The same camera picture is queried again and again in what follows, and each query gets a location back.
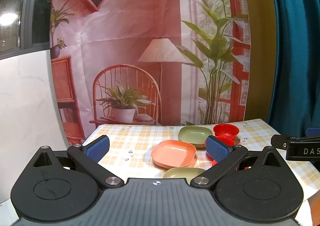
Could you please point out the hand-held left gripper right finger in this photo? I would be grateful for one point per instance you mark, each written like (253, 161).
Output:
(217, 148)

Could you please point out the orange plate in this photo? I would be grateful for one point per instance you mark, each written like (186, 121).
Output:
(173, 153)

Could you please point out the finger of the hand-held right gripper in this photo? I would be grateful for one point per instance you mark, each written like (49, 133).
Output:
(280, 142)
(313, 132)

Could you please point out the dark window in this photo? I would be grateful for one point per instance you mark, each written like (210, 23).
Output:
(15, 3)

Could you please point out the red bowl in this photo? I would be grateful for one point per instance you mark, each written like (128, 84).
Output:
(214, 161)
(226, 131)
(226, 140)

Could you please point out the yellow checked tablecloth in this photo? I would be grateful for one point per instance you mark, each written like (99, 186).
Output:
(130, 138)

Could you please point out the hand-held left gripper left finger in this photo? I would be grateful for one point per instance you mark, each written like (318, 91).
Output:
(98, 147)

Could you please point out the green plate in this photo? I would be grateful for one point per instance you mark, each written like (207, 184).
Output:
(183, 173)
(195, 134)

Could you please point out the teal curtain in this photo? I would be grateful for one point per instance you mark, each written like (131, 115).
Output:
(297, 53)

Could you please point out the printed room backdrop cloth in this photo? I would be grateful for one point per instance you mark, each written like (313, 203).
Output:
(140, 41)

